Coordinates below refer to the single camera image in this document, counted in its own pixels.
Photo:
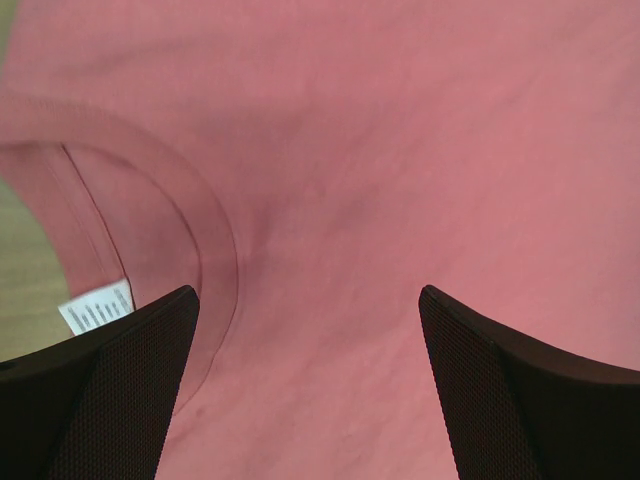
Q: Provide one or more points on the pink t-shirt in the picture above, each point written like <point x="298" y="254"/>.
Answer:
<point x="308" y="167"/>

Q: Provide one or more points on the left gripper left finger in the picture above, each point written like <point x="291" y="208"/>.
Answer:
<point x="99" y="405"/>

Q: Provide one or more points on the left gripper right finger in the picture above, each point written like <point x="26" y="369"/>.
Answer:
<point x="518" y="408"/>

